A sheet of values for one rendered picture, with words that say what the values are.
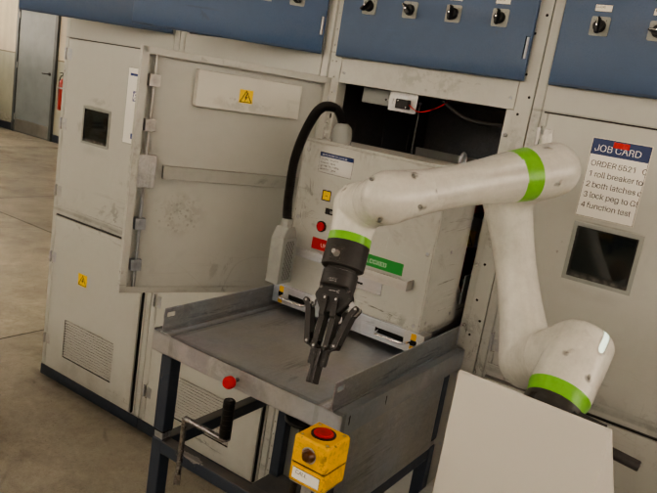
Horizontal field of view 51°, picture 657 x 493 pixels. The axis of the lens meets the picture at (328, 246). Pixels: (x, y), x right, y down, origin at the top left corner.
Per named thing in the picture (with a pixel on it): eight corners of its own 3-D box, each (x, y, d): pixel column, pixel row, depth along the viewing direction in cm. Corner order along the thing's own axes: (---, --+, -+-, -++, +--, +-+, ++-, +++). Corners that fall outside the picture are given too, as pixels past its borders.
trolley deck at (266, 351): (338, 439, 156) (343, 415, 155) (151, 348, 189) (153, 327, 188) (460, 368, 212) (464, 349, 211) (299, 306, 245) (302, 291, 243)
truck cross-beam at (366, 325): (420, 357, 194) (424, 336, 193) (271, 299, 223) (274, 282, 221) (428, 353, 198) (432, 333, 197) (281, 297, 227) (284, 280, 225)
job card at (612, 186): (632, 228, 179) (653, 147, 174) (574, 214, 187) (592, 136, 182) (633, 228, 179) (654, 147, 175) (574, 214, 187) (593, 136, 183)
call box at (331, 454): (320, 497, 131) (328, 448, 129) (286, 479, 136) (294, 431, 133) (343, 481, 138) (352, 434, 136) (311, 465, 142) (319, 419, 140)
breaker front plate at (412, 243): (415, 338, 195) (449, 170, 184) (281, 289, 220) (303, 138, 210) (416, 337, 196) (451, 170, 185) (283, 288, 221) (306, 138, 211)
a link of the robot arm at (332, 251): (376, 255, 150) (338, 249, 154) (358, 238, 140) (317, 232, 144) (370, 282, 148) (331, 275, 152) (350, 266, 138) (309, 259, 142)
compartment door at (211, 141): (113, 286, 219) (137, 44, 203) (292, 286, 251) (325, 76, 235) (118, 292, 213) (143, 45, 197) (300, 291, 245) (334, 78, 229)
